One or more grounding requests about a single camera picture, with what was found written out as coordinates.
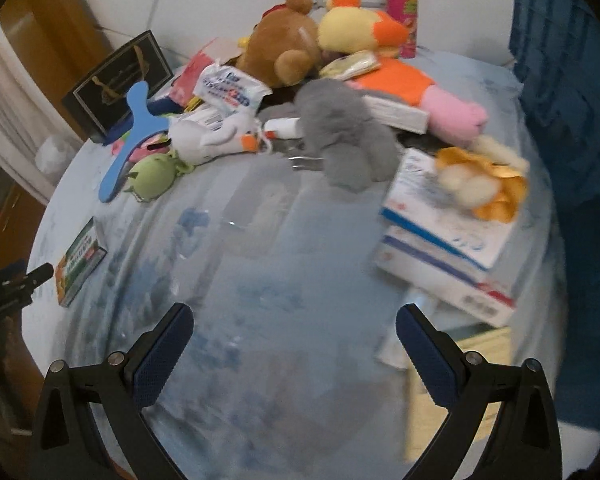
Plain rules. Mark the brown bear plush toy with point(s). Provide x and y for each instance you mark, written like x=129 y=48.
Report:
x=275 y=40

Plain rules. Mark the white curtain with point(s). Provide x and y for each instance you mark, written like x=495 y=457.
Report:
x=10 y=100

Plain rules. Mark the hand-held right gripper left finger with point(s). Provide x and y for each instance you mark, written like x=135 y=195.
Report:
x=162 y=355

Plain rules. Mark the white box with red stripe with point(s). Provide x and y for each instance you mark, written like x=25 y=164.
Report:
x=430 y=270

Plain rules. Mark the white goose plush toy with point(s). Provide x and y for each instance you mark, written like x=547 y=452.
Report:
x=205 y=137

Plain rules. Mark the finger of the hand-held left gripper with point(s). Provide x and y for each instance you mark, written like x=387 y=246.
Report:
x=20 y=282

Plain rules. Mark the black gift box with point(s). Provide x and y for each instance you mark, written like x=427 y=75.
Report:
x=105 y=85

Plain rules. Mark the pink yellow carton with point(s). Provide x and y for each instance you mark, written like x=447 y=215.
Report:
x=400 y=10

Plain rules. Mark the yellow flower plush toy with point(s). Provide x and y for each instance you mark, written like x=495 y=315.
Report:
x=480 y=190

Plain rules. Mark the white box with blue stripe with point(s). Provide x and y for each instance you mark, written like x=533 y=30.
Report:
x=445 y=230

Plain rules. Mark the pink plastic toy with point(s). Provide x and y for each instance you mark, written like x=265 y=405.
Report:
x=142 y=152

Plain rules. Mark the beige paper sheet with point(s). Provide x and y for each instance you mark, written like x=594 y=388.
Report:
x=475 y=355

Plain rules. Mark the long white box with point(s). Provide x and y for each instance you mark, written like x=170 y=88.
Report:
x=400 y=115

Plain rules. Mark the blue boomerang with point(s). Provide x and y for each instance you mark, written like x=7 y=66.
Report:
x=135 y=125

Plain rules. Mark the yellow duck plush toy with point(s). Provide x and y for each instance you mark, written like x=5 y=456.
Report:
x=350 y=25

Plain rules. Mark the green plush toy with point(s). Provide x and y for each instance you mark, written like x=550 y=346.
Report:
x=150 y=177

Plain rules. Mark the blue chair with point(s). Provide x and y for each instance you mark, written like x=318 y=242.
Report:
x=570 y=110

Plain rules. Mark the blue and white wipes pack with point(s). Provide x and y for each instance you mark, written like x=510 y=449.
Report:
x=230 y=87

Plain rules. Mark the yellow packet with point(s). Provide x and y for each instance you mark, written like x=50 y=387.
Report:
x=352 y=63

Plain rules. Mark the wooden cabinet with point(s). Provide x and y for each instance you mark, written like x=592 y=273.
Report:
x=0 y=220

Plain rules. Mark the white tube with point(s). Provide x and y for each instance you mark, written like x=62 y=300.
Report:
x=285 y=127

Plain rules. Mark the grey plush toy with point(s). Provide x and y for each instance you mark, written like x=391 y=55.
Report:
x=340 y=120

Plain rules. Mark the metal clip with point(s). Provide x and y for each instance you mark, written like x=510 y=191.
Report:
x=305 y=161

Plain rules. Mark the white plastic bag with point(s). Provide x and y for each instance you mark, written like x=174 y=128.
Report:
x=57 y=155

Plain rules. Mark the green toothpaste box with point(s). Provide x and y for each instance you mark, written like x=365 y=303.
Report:
x=80 y=260

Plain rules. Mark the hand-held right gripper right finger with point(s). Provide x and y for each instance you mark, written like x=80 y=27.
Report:
x=425 y=355

